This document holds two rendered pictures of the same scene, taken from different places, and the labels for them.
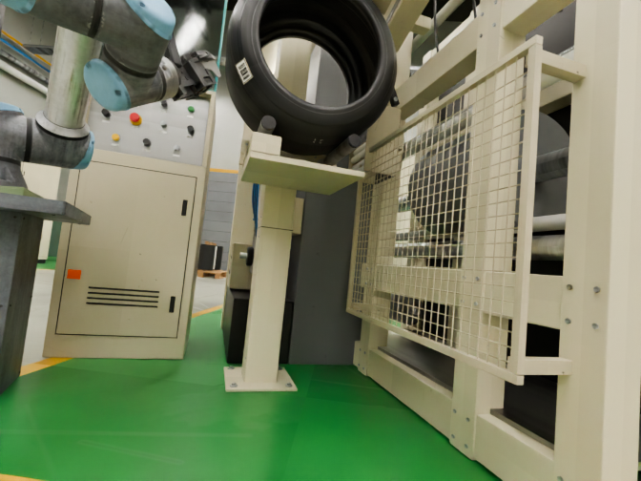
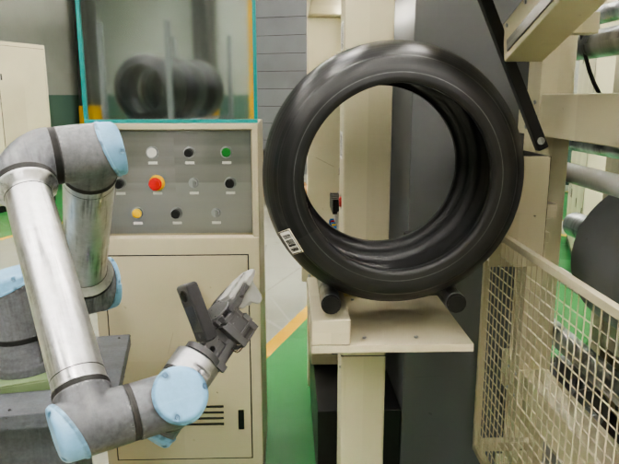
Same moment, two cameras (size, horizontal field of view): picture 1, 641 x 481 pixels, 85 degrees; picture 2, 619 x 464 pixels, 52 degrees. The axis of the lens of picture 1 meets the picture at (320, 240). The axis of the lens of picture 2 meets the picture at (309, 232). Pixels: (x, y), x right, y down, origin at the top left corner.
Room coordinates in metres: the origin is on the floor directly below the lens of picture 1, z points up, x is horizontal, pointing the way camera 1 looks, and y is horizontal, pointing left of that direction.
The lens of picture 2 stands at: (-0.26, -0.10, 1.35)
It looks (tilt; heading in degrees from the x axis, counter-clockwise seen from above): 12 degrees down; 15
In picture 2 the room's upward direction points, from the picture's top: straight up
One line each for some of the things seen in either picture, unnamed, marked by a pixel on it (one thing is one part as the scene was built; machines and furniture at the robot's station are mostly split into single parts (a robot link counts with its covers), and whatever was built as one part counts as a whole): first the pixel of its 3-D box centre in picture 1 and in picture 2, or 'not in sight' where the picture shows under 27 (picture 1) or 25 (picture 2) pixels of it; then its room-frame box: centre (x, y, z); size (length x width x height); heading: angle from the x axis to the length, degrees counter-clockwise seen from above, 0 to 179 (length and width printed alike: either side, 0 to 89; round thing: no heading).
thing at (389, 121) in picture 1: (373, 145); (507, 206); (1.56, -0.20, 1.05); 0.20 x 0.15 x 0.30; 17
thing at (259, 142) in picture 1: (258, 158); (326, 307); (1.20, 0.24, 0.84); 0.36 x 0.09 x 0.06; 17
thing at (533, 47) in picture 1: (408, 223); (541, 416); (1.11, -0.28, 0.65); 0.90 x 0.02 x 0.70; 17
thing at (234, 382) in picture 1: (258, 376); not in sight; (1.48, 0.20, 0.01); 0.27 x 0.27 x 0.02; 17
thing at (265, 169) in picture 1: (297, 176); (381, 319); (1.24, 0.11, 0.80); 0.37 x 0.36 x 0.02; 107
